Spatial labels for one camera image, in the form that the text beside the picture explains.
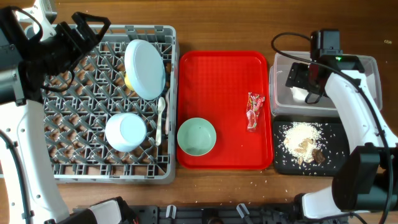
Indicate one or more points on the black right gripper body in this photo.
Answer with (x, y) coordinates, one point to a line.
(299, 73)

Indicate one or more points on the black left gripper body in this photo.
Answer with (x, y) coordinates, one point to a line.
(55, 53)

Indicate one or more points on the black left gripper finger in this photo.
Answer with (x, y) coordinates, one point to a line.
(83, 22)
(70, 34)

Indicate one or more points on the white napkin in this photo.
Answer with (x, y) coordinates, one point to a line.
(299, 95)

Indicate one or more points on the red snack wrapper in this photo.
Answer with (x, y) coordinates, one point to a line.
(254, 105)

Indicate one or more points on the yellow plastic cup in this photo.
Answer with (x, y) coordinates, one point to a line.
(127, 82)

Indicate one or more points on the light blue plate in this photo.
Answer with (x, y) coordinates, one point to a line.
(145, 69)

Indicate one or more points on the light blue bowl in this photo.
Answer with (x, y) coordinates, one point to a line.
(125, 131)

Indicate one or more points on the green bowl with food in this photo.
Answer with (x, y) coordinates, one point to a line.
(196, 137)

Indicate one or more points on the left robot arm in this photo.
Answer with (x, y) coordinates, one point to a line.
(32, 192)

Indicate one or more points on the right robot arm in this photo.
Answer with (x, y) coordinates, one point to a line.
(367, 181)

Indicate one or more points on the grey dishwasher rack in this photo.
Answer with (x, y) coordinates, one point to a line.
(75, 120)

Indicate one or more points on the clear plastic bin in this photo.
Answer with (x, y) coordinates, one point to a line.
(282, 102)

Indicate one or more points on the pile of white rice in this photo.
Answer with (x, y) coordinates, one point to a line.
(294, 135)

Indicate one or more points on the black plastic tray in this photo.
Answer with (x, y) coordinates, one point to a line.
(333, 144)

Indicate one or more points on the brown food scraps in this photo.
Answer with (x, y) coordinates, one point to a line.
(307, 152)

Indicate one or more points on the red plastic tray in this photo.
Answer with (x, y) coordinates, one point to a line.
(214, 85)

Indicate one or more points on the white plastic fork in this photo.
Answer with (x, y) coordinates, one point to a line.
(167, 99)

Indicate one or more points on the white plastic spoon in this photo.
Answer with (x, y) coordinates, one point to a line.
(160, 109)

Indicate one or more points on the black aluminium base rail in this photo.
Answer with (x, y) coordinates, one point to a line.
(199, 215)

